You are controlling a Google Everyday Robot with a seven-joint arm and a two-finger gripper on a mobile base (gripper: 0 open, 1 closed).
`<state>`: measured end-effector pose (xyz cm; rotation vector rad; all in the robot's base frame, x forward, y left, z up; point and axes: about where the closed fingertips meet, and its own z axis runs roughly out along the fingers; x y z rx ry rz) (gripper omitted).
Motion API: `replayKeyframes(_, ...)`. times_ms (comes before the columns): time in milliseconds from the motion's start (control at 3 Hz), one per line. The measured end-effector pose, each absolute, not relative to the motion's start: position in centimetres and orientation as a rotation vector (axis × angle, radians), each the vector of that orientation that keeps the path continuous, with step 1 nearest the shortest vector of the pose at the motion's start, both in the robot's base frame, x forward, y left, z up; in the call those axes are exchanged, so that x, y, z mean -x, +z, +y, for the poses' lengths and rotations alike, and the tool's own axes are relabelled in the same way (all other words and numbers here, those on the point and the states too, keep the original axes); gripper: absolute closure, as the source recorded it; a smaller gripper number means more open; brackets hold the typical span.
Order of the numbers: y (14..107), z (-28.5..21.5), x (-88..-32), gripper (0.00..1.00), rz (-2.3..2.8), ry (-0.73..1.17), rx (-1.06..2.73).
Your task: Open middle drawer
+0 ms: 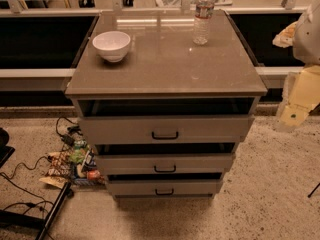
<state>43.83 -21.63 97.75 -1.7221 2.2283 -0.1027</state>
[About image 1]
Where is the grey drawer cabinet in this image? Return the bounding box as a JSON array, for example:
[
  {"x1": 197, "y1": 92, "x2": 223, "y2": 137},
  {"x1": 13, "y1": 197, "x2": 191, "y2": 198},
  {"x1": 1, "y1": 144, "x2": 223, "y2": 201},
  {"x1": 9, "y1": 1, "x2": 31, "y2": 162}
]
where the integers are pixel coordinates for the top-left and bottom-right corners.
[{"x1": 66, "y1": 11, "x2": 266, "y2": 187}]

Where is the black stand leg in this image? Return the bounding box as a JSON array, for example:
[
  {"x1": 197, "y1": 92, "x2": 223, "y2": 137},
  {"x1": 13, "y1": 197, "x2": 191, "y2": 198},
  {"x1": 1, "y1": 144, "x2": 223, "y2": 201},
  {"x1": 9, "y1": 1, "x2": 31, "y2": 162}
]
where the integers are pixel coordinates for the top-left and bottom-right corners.
[{"x1": 0, "y1": 182, "x2": 73, "y2": 240}]

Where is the grey top drawer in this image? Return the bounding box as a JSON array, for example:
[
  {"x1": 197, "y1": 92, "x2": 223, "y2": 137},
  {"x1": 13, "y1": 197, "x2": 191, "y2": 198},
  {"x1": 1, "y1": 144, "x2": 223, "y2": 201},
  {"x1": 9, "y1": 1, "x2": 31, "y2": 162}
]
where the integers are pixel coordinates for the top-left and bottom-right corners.
[{"x1": 79, "y1": 116, "x2": 254, "y2": 145}]

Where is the black power adapter with cable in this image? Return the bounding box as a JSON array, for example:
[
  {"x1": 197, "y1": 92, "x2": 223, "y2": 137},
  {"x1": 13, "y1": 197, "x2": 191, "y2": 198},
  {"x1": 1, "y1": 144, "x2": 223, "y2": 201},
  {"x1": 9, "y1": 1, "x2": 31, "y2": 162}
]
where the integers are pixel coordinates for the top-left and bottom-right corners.
[{"x1": 55, "y1": 117, "x2": 82, "y2": 147}]

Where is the white ceramic bowl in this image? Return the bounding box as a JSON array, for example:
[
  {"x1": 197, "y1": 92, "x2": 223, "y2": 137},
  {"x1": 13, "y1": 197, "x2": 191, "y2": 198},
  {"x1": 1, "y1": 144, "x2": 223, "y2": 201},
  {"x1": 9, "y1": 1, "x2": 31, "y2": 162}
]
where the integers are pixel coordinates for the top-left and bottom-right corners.
[{"x1": 92, "y1": 31, "x2": 131, "y2": 62}]

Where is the black tripod leg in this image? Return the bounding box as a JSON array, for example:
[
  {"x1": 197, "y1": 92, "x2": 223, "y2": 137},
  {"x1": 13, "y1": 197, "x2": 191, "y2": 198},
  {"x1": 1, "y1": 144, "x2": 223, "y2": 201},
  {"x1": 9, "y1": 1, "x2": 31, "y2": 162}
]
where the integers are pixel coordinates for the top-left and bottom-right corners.
[{"x1": 307, "y1": 183, "x2": 320, "y2": 198}]

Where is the pile of snack packages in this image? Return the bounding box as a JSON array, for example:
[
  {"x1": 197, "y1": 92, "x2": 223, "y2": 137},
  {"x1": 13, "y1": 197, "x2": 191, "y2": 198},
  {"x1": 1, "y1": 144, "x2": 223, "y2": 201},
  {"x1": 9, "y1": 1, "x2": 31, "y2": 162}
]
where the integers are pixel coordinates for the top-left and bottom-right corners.
[{"x1": 40, "y1": 140, "x2": 105, "y2": 188}]

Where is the clear plastic water bottle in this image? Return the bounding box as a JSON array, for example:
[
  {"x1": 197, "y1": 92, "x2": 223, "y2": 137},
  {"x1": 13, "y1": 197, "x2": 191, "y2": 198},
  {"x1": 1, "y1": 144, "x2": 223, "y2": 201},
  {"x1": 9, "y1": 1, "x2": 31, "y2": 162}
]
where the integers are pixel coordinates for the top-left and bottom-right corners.
[{"x1": 193, "y1": 0, "x2": 214, "y2": 45}]

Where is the grey drawer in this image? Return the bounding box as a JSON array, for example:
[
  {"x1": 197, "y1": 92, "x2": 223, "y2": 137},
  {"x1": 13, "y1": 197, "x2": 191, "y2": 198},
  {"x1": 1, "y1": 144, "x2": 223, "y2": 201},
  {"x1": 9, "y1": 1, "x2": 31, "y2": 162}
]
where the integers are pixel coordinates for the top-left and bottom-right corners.
[
  {"x1": 79, "y1": 116, "x2": 254, "y2": 145},
  {"x1": 95, "y1": 153, "x2": 234, "y2": 175},
  {"x1": 107, "y1": 180, "x2": 223, "y2": 197}
]

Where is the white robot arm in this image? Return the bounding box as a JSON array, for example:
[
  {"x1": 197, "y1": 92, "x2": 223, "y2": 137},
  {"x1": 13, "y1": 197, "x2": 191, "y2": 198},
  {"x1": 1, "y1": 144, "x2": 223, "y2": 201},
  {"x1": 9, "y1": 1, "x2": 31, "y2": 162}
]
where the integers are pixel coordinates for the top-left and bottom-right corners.
[{"x1": 277, "y1": 0, "x2": 320, "y2": 128}]

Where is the black object at left edge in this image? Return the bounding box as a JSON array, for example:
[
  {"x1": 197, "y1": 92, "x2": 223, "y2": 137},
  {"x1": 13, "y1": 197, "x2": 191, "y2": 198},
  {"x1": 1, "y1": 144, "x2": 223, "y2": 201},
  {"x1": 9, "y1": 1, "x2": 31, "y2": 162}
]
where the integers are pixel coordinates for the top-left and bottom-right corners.
[{"x1": 0, "y1": 128, "x2": 15, "y2": 168}]

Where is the grey bottom drawer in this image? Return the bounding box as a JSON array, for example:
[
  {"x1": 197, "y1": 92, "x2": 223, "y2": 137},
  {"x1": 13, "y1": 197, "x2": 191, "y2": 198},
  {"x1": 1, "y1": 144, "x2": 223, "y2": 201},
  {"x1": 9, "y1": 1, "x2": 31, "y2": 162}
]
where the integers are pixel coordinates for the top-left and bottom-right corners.
[{"x1": 107, "y1": 180, "x2": 223, "y2": 197}]

